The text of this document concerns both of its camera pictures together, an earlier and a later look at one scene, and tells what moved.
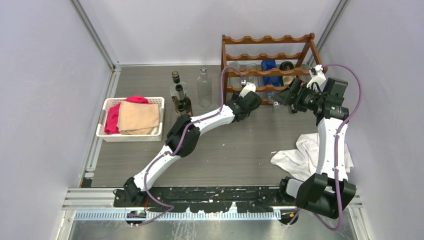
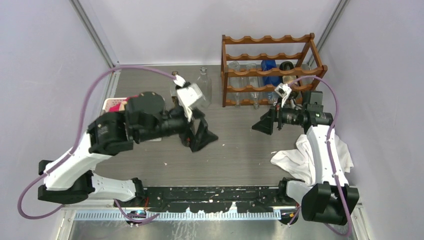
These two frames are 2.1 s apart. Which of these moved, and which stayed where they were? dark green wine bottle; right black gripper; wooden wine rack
Moved: right black gripper
Stayed: wooden wine rack; dark green wine bottle
